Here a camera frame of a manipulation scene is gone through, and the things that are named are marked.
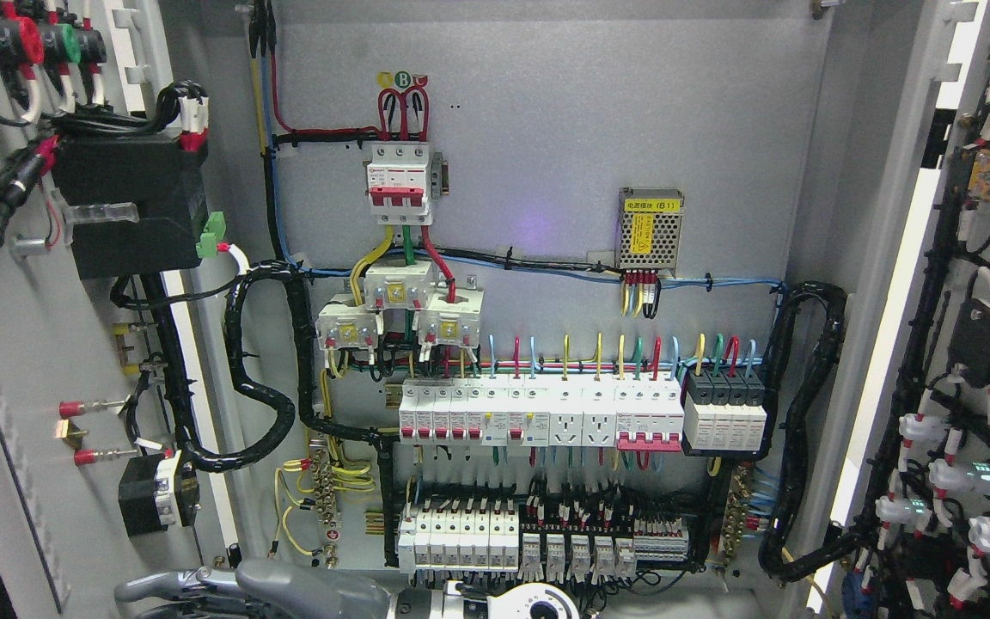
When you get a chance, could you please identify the grey cabinet door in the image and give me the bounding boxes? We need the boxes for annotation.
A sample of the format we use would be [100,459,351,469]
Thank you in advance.
[0,176,230,618]
[780,1,990,618]

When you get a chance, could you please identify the white fuse holder blocks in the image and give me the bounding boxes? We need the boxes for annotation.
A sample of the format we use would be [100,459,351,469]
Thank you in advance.
[315,261,485,352]

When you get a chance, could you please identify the white socket breaker row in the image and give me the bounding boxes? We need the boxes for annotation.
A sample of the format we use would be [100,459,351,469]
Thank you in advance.
[398,375,683,453]

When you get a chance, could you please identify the white red main breaker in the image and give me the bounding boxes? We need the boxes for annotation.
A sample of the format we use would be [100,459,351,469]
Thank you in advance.
[366,141,435,226]

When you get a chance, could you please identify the metal mesh power supply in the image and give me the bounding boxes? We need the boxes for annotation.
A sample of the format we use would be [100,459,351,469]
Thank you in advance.
[616,187,685,271]

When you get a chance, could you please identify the lower relay terminal row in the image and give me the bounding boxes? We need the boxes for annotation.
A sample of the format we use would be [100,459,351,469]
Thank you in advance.
[395,479,698,587]

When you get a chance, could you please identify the brass ground terminal bar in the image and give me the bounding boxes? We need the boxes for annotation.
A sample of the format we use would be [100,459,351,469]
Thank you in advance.
[308,438,340,543]

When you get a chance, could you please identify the black white surge protector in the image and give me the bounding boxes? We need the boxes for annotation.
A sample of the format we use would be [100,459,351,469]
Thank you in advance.
[682,370,767,455]

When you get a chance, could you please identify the black digital power meter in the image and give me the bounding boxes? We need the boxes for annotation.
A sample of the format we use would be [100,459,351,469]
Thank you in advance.
[52,133,209,279]

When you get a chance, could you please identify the left black cable bundle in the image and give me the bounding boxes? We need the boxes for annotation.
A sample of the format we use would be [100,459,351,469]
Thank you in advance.
[108,261,317,474]

